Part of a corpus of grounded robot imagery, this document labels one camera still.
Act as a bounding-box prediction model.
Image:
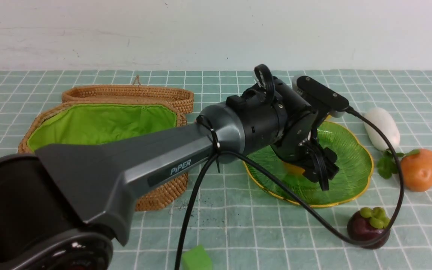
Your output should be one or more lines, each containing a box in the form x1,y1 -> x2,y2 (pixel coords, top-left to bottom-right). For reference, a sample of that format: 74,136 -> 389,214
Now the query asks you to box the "green fabric basket lining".
18,103 -> 185,153

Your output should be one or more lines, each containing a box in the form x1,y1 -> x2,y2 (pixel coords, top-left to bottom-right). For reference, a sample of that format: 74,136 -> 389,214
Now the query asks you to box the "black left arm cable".
174,64 -> 405,270

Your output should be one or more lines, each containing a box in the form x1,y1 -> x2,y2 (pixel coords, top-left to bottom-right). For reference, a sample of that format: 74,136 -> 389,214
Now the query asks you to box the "green foam cube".
182,245 -> 213,270

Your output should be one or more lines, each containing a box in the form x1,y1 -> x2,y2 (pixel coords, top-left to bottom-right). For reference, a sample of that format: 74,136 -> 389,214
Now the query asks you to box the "dark purple mangosteen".
346,207 -> 391,249

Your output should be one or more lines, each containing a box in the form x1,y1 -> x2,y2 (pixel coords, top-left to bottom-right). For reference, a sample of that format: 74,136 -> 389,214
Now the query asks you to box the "green glass leaf plate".
249,121 -> 374,208

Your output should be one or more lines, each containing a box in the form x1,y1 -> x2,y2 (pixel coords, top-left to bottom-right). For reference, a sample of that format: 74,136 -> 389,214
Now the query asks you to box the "woven rattan basket lid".
61,76 -> 194,114

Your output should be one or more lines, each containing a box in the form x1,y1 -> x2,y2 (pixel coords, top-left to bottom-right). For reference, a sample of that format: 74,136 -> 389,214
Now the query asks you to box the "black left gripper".
271,109 -> 339,184

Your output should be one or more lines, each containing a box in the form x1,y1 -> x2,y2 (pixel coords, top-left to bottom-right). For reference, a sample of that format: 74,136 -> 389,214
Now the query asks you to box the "orange brown potato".
400,148 -> 432,192

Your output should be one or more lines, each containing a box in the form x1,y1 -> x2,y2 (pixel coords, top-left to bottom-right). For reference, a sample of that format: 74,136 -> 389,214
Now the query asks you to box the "orange yellow mango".
282,161 -> 305,176

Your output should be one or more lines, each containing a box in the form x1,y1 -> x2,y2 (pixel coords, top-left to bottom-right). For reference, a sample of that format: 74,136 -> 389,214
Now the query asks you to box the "white radish with leaves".
364,107 -> 401,179

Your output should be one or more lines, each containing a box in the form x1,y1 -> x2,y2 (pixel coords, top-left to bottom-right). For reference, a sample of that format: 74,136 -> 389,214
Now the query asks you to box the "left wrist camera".
292,75 -> 350,119

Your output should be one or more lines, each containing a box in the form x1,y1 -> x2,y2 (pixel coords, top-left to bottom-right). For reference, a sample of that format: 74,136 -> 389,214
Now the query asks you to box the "woven rattan basket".
17,101 -> 190,212

